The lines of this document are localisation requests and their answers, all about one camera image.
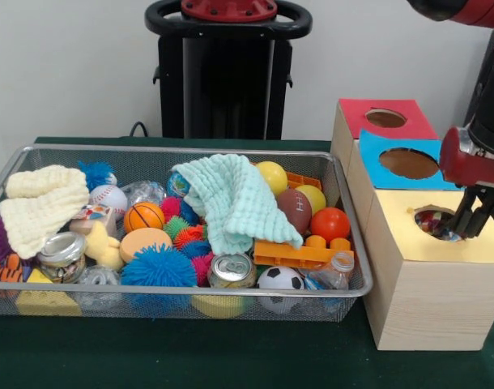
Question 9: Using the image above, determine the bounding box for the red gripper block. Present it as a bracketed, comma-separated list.
[439, 126, 494, 239]

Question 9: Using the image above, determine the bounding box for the white cloth with colourful spots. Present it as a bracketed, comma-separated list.
[415, 210, 467, 243]

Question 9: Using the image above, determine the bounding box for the mint green knitted cloth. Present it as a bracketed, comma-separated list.
[171, 153, 304, 257]

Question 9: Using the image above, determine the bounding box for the cream knitted cloth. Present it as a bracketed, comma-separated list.
[0, 164, 91, 260]

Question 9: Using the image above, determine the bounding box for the wooden box with three holes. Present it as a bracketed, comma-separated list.
[330, 98, 494, 352]

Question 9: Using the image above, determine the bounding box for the metal mesh bin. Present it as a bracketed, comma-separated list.
[0, 143, 373, 323]

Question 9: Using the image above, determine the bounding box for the orange ball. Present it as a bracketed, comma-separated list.
[310, 207, 351, 243]

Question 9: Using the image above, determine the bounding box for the brown toy football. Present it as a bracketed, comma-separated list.
[275, 189, 313, 235]

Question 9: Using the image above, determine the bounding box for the orange toy building brick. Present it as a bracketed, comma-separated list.
[253, 234, 356, 268]

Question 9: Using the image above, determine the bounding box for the large yellow ball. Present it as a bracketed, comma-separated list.
[254, 160, 289, 195]

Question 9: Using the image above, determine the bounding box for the small soccer ball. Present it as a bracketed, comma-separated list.
[257, 266, 305, 291]

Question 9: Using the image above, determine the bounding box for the silver drink can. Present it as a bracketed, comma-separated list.
[208, 251, 258, 289]

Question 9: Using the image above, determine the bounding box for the dark green tablecloth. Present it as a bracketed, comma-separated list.
[0, 136, 494, 389]

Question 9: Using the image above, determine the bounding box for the blue spiky ball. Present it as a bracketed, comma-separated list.
[120, 242, 198, 289]

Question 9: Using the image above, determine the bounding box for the small orange basketball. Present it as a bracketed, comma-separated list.
[123, 201, 166, 234]

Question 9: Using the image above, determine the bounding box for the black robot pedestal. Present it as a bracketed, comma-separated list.
[144, 0, 313, 141]

